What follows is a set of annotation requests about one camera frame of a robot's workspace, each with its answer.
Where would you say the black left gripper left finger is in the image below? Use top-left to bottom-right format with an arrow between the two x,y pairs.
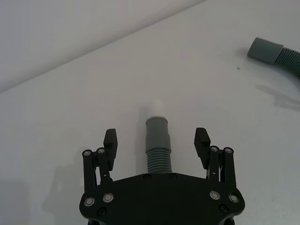
82,128 -> 119,192

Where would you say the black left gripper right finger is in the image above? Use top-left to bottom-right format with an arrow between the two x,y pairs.
194,127 -> 238,188

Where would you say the white pipe stub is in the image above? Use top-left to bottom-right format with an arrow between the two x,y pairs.
140,99 -> 168,118

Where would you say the grey corrugated hose with cuff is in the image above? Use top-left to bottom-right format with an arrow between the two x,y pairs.
145,116 -> 174,175
247,37 -> 300,78

